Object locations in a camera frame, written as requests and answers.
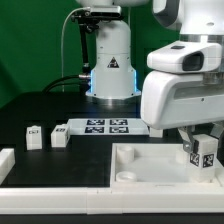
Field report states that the black cable bundle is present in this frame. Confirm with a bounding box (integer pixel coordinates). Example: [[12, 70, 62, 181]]
[[41, 74, 92, 93]]

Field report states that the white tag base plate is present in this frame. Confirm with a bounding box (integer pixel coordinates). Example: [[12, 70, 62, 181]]
[[68, 118, 149, 135]]

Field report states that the white cable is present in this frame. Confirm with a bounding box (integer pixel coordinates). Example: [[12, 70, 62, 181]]
[[60, 7, 88, 93]]

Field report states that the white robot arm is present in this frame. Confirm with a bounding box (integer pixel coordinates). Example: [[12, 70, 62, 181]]
[[76, 0, 224, 152]]

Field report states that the black camera on stand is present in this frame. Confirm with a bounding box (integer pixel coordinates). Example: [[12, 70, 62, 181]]
[[71, 6, 122, 69]]

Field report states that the white square tabletop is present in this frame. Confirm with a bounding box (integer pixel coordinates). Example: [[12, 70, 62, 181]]
[[110, 143, 224, 188]]

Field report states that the white U-shaped fence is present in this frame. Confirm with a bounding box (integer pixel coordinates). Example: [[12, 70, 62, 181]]
[[0, 146, 224, 216]]

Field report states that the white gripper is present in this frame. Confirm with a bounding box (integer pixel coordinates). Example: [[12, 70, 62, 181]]
[[140, 71, 224, 153]]

